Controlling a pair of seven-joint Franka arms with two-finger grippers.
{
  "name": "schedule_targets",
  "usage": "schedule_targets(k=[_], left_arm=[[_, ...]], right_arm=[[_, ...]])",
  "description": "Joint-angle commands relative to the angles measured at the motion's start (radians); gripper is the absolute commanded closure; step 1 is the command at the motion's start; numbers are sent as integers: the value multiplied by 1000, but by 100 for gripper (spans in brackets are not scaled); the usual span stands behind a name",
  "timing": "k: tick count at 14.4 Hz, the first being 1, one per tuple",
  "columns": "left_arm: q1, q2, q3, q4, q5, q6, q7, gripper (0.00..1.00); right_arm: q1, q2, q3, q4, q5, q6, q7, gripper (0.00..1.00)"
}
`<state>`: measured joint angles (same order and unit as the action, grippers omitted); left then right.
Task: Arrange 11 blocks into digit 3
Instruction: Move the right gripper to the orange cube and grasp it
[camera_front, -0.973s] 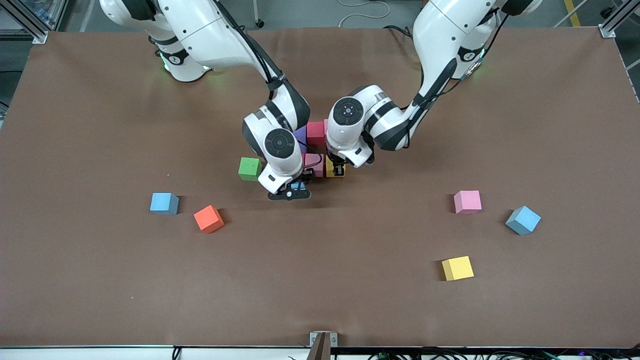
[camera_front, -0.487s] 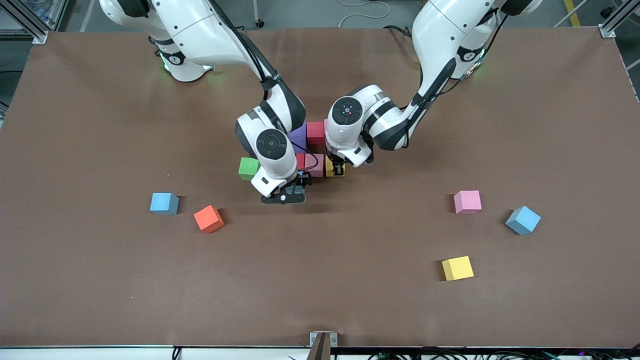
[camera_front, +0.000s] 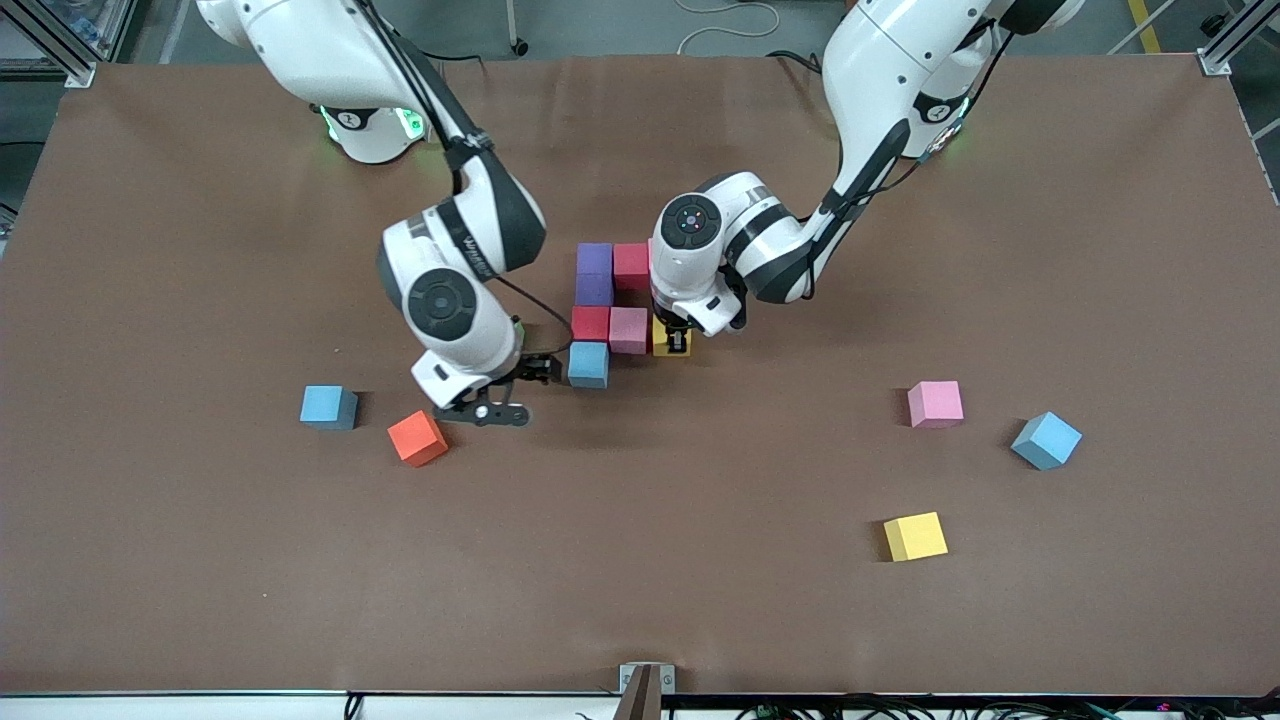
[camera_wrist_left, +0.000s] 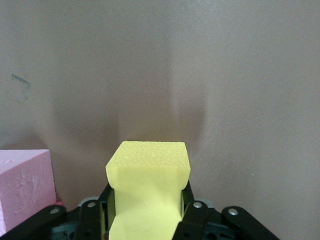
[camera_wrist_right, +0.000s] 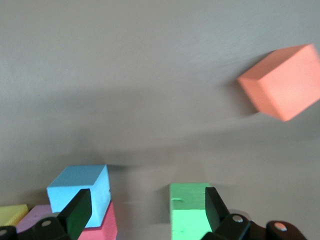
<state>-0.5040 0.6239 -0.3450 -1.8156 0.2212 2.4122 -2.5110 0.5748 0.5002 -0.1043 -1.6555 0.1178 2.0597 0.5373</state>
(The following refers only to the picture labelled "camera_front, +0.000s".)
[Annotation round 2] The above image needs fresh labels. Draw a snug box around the blue foam cube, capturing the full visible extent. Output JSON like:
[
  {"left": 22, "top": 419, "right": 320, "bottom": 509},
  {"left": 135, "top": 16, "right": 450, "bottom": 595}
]
[
  {"left": 568, "top": 341, "right": 610, "bottom": 389},
  {"left": 1011, "top": 411, "right": 1083, "bottom": 471},
  {"left": 300, "top": 385, "right": 359, "bottom": 431}
]

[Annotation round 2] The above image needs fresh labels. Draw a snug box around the pink foam cube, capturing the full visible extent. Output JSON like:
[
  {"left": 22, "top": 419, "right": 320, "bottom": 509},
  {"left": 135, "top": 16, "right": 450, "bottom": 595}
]
[
  {"left": 609, "top": 307, "right": 650, "bottom": 355},
  {"left": 908, "top": 380, "right": 965, "bottom": 429}
]

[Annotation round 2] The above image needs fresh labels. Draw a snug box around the orange foam cube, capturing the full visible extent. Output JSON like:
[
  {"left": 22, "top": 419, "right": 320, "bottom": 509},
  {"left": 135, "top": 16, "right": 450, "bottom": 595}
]
[{"left": 387, "top": 409, "right": 450, "bottom": 468}]

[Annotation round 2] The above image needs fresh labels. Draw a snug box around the brown table cover sheet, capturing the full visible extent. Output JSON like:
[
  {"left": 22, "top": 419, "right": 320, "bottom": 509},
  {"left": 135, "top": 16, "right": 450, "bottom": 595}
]
[{"left": 0, "top": 52, "right": 1280, "bottom": 698}]

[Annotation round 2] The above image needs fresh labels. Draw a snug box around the white floor cable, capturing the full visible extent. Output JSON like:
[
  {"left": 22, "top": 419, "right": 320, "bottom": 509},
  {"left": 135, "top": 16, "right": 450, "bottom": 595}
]
[{"left": 675, "top": 0, "right": 781, "bottom": 57}]

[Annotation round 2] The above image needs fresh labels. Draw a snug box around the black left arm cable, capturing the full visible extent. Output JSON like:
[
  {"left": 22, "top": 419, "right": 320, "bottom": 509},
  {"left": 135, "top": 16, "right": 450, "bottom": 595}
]
[{"left": 800, "top": 20, "right": 1016, "bottom": 301}]

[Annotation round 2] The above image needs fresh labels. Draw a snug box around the grey metal camera bracket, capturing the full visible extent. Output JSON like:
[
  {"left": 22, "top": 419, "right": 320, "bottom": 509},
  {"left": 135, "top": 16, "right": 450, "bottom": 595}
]
[{"left": 619, "top": 663, "right": 676, "bottom": 720}]

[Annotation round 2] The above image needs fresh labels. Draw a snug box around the aluminium frame profile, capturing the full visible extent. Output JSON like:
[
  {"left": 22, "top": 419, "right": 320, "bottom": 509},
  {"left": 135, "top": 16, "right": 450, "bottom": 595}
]
[
  {"left": 0, "top": 0, "right": 97, "bottom": 89},
  {"left": 1195, "top": 0, "right": 1280, "bottom": 77}
]

